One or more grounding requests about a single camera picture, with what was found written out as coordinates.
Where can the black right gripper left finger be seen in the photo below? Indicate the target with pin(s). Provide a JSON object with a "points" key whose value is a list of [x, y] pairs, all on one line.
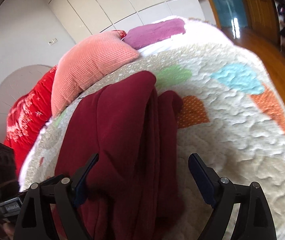
{"points": [[66, 195]]}

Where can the dark red fleece garment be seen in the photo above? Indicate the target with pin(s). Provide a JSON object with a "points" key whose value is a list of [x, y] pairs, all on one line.
{"points": [[132, 189]]}

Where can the person's left hand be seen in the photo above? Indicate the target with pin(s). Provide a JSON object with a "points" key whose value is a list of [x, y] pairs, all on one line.
{"points": [[9, 232]]}

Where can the red snowflake duvet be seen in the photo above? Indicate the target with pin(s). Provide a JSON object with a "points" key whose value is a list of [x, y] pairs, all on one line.
{"points": [[27, 117]]}

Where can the patchwork heart quilt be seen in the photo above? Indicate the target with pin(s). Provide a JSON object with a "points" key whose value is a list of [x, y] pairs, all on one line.
{"points": [[235, 121]]}

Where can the grey arched headboard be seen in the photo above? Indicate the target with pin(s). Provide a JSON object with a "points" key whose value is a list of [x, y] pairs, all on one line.
{"points": [[16, 85]]}

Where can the pink ribbed pillow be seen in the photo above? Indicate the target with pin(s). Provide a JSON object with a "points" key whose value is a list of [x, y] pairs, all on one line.
{"points": [[87, 63]]}

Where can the white bed sheet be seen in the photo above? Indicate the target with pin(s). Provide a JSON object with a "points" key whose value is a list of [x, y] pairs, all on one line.
{"points": [[197, 33]]}

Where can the wooden door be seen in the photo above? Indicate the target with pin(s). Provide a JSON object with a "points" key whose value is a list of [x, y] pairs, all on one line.
{"points": [[263, 19]]}

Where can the white glossy wardrobe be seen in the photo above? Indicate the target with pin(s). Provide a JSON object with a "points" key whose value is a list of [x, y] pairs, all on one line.
{"points": [[83, 18]]}

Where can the magenta fleece cushion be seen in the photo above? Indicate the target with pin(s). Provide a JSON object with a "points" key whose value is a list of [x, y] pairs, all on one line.
{"points": [[145, 35]]}

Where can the teal glass door panel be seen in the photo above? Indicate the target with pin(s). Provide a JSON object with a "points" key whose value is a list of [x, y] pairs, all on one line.
{"points": [[229, 10]]}

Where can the white wall socket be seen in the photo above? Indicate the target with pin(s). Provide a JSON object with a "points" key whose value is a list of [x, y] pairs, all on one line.
{"points": [[53, 41]]}

